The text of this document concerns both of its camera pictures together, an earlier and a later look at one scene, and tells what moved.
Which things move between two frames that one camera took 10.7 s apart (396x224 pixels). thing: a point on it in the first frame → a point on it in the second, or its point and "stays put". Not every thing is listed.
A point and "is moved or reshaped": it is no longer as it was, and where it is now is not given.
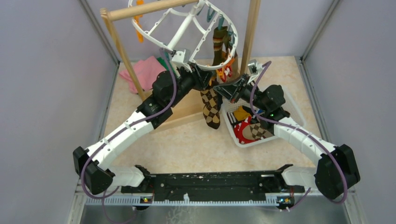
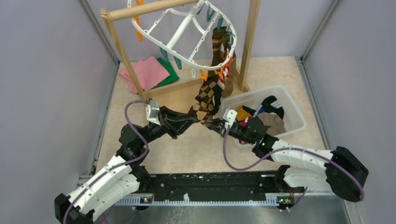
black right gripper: x=241 y=82 → x=218 y=124
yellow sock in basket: x=240 y=114 stays put
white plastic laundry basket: x=290 y=105 stays put
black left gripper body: x=192 y=79 → x=171 y=128
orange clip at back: x=137 y=19 stays put
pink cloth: x=146 y=72 stays put
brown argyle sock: x=212 y=101 is moved or reshaped
